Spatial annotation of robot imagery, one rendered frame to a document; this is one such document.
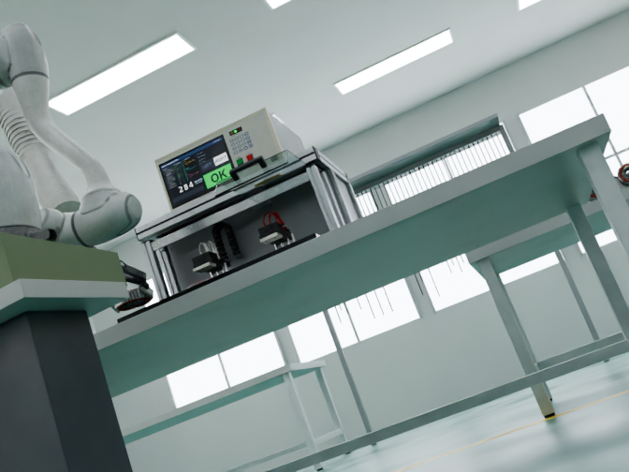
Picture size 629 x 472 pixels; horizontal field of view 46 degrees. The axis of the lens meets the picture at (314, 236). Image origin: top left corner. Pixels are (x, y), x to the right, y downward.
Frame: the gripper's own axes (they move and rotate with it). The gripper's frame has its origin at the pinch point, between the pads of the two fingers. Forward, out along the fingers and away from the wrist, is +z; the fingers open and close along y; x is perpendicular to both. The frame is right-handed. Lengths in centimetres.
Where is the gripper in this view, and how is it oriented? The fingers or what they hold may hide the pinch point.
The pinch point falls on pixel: (132, 299)
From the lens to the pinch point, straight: 229.6
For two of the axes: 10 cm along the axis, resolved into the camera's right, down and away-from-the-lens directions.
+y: 9.0, -3.9, -2.1
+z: 4.1, 5.6, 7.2
